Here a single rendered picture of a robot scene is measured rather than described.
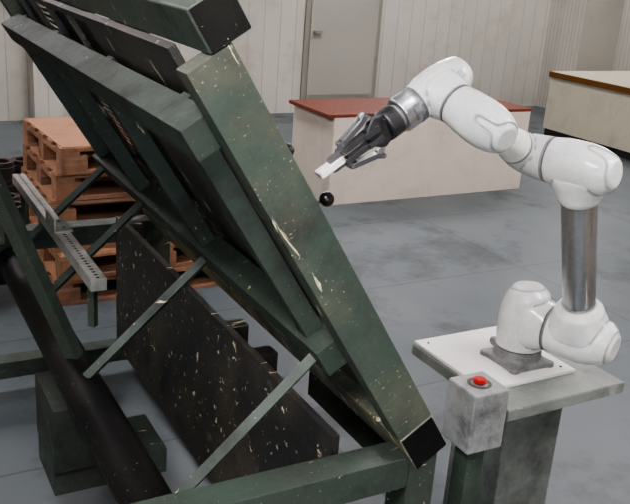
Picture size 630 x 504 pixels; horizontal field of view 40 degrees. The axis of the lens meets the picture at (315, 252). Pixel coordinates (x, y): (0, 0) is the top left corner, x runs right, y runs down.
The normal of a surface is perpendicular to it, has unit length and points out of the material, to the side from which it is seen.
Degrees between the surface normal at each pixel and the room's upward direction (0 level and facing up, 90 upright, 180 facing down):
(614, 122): 90
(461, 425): 90
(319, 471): 0
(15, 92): 90
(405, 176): 90
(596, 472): 0
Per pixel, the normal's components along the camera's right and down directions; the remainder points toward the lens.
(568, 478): 0.07, -0.94
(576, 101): -0.87, 0.11
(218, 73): 0.47, 0.33
